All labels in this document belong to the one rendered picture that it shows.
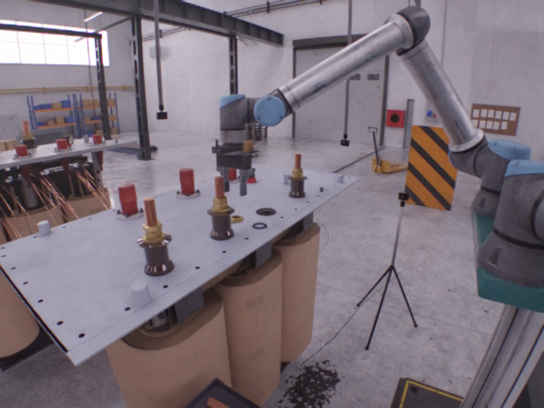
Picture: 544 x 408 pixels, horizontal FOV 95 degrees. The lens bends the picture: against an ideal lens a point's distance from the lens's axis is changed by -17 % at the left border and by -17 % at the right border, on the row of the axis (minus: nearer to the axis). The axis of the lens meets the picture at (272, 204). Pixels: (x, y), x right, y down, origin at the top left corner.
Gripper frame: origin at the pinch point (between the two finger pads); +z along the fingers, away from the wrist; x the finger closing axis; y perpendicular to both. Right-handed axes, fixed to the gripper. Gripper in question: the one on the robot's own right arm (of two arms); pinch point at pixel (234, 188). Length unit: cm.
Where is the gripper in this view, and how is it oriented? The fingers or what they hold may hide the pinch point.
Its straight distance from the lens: 112.1
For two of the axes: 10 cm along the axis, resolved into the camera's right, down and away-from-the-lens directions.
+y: 5.4, -2.7, 7.9
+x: -8.4, -1.8, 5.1
